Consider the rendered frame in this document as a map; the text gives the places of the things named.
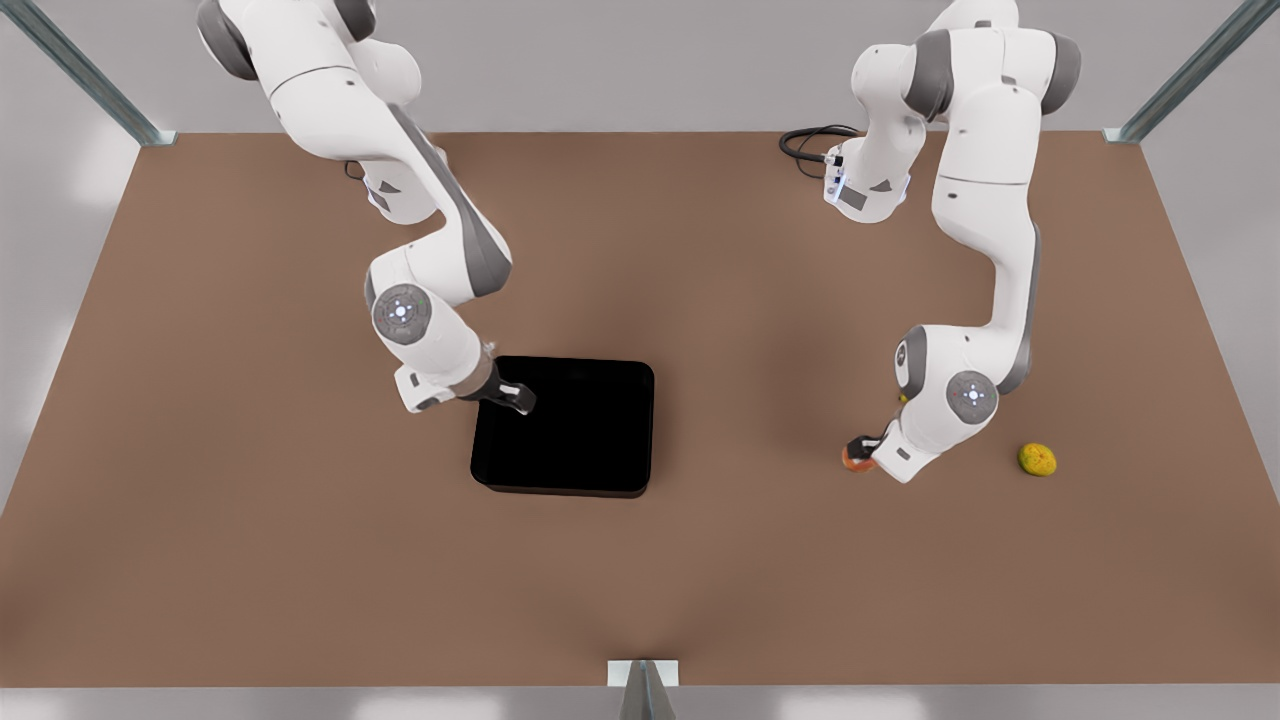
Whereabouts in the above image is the silver frame post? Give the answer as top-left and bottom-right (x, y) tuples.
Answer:
(1102, 0), (1280, 145)
(607, 659), (680, 720)
(0, 0), (177, 148)

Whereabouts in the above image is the black square tray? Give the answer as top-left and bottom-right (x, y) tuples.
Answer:
(470, 356), (656, 500)

